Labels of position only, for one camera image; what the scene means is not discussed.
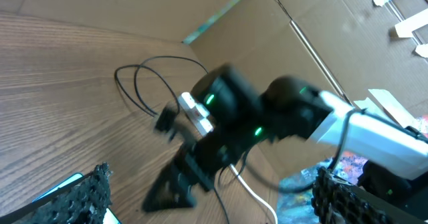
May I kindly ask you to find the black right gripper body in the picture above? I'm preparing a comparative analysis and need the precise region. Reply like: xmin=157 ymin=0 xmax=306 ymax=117
xmin=173 ymin=130 xmax=255 ymax=191

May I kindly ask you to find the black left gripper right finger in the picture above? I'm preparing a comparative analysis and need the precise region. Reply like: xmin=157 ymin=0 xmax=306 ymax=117
xmin=311 ymin=167 xmax=425 ymax=224

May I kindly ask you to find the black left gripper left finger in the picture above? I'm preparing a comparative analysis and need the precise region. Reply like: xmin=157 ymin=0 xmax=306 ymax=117
xmin=1 ymin=162 xmax=112 ymax=224

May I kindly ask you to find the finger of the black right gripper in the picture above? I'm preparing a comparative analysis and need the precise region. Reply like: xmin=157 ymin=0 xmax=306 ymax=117
xmin=142 ymin=162 xmax=197 ymax=213

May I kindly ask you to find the blue Galaxy S24 smartphone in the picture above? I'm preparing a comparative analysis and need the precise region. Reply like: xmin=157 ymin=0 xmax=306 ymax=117
xmin=33 ymin=173 xmax=121 ymax=224

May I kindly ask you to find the black USB charging cable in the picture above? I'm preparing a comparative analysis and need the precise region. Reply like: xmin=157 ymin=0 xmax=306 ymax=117
xmin=114 ymin=55 xmax=231 ymax=224

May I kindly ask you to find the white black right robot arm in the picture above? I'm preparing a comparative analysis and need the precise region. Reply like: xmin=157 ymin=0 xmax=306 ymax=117
xmin=142 ymin=64 xmax=427 ymax=217

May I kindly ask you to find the white power extension strip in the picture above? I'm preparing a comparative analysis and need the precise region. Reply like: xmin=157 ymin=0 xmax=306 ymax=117
xmin=178 ymin=92 xmax=213 ymax=136

